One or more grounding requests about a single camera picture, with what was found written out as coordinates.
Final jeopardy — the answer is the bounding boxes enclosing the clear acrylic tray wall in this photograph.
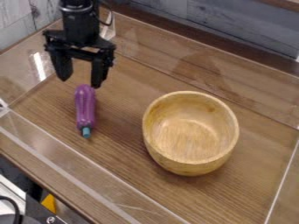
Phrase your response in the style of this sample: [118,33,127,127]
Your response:
[0,107,190,224]

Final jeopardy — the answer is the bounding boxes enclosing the brown wooden bowl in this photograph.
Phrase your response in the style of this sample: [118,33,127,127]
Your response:
[143,91,239,177]

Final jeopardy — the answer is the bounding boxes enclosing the black cable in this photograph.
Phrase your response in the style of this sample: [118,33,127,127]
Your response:
[0,195,23,224]

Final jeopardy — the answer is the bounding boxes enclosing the purple toy eggplant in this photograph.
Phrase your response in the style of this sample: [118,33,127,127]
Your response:
[75,84,96,138]

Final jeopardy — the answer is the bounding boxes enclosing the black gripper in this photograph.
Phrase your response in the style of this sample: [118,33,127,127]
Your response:
[43,11,117,88]

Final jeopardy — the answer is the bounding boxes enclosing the yellow black equipment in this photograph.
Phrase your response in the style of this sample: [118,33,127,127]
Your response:
[24,191,84,224]

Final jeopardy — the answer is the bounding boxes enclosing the clear acrylic corner bracket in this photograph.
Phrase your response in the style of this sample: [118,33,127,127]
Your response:
[99,12,117,40]

